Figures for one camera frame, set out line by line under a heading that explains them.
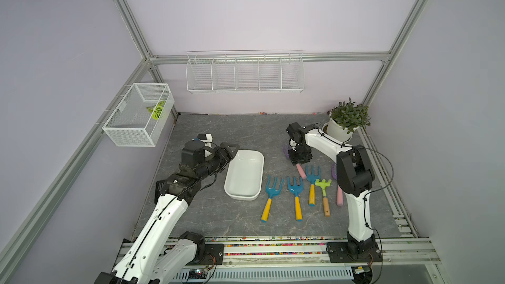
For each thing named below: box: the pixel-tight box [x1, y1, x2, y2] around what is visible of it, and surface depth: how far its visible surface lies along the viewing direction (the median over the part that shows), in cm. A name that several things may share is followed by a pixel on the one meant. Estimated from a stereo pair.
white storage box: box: [223, 149, 265, 201], surface depth 96 cm
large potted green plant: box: [326, 96, 372, 143], surface depth 96 cm
